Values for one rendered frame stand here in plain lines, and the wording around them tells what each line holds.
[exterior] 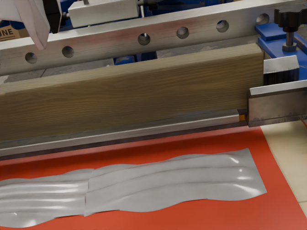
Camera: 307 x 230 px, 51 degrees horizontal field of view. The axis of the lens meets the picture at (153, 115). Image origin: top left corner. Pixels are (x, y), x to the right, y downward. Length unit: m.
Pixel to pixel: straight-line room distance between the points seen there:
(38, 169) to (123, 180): 0.12
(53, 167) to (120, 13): 0.32
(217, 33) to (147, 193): 0.34
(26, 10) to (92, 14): 0.33
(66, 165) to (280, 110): 0.26
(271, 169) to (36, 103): 0.26
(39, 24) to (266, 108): 0.24
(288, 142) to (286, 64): 0.09
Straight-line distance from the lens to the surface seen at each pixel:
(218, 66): 0.35
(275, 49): 0.51
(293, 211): 0.32
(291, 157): 0.38
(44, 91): 0.37
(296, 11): 0.48
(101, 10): 0.62
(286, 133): 0.41
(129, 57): 0.79
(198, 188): 0.33
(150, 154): 0.39
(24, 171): 0.43
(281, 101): 0.37
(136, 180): 0.35
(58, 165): 0.42
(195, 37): 0.58
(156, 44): 0.58
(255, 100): 0.36
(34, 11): 0.30
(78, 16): 0.63
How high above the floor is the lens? 1.20
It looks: 31 degrees down
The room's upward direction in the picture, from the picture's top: 11 degrees counter-clockwise
